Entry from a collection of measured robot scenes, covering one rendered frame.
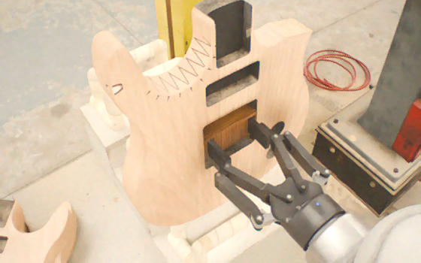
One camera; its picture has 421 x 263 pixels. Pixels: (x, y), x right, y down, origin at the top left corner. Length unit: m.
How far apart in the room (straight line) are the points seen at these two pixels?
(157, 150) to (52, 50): 2.62
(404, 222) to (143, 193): 0.39
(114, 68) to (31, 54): 2.75
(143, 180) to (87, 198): 0.48
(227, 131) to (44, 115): 2.11
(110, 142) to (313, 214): 0.53
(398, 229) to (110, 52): 0.31
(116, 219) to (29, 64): 2.19
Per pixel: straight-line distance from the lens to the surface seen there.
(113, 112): 0.90
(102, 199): 1.05
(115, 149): 0.94
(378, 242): 0.33
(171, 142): 0.57
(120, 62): 0.45
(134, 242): 0.98
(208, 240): 0.83
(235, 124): 0.63
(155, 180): 0.61
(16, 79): 3.01
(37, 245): 0.91
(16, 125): 2.69
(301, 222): 0.54
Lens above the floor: 1.80
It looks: 49 degrees down
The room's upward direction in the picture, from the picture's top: straight up
